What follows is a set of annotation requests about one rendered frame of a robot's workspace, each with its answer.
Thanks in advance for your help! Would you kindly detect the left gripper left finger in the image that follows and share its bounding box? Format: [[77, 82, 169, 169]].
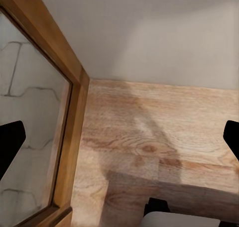
[[0, 120, 26, 180]]

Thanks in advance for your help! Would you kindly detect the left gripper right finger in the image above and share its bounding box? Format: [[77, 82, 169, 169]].
[[223, 120, 239, 160]]

